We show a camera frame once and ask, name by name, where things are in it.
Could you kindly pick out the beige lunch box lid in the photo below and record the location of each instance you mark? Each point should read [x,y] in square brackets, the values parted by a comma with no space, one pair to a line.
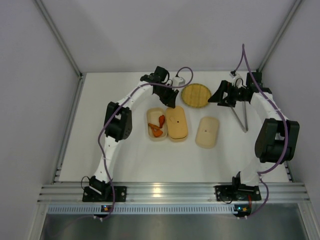
[207,132]

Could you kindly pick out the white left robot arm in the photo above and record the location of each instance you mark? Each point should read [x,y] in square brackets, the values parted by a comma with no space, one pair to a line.
[118,121]

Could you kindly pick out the orange lunch box container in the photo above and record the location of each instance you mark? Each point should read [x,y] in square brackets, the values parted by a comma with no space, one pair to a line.
[176,138]

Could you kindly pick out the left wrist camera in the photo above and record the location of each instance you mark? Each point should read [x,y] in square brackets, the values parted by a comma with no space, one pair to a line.
[178,81]

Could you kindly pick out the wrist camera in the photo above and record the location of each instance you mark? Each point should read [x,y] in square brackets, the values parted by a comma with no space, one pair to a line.
[237,79]
[178,81]

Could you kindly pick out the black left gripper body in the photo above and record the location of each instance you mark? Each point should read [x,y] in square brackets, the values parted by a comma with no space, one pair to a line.
[164,92]

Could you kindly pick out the round woven bamboo tray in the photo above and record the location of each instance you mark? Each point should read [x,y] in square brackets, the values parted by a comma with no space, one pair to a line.
[195,95]

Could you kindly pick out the aluminium frame post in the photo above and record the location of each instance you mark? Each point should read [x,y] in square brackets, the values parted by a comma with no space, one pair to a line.
[39,4]
[286,22]

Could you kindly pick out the orange fried chicken piece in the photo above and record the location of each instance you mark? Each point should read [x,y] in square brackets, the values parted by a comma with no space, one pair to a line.
[156,131]

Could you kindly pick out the left aluminium frame post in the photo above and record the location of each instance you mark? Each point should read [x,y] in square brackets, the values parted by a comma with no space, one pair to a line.
[39,4]

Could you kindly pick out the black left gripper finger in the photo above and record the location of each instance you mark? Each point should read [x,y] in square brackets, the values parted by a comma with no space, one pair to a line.
[165,100]
[171,99]

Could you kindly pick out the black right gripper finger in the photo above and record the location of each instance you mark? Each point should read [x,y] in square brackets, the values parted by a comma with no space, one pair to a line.
[227,102]
[221,93]

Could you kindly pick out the beige lunch box container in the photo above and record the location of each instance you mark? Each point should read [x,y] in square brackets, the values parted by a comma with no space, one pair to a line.
[152,116]

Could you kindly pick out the right aluminium frame post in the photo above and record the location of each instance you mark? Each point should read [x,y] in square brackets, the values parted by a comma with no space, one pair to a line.
[286,22]

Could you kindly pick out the metal serving tongs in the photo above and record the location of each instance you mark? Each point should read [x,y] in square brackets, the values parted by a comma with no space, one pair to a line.
[242,123]

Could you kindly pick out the red fried chicken drumstick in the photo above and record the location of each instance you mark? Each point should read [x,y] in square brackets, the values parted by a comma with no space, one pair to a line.
[161,120]

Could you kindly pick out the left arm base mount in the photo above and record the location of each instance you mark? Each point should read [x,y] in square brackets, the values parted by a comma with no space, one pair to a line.
[100,191]

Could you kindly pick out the orange lunch box lid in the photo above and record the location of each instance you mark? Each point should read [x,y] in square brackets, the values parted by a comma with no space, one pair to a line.
[176,120]

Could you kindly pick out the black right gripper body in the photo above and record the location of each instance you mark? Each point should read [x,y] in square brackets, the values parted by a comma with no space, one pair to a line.
[229,92]

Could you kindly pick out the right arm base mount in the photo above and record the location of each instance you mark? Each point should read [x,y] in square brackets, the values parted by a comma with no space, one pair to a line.
[236,191]

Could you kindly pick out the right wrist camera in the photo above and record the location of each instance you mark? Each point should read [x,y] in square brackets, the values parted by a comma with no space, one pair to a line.
[237,79]

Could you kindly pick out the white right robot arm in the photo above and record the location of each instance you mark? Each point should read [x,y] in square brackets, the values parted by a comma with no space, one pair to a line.
[277,138]

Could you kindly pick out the slotted cable duct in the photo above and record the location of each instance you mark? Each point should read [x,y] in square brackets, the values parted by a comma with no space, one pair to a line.
[141,209]

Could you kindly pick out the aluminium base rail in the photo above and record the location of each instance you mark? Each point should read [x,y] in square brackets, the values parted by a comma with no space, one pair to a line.
[169,193]

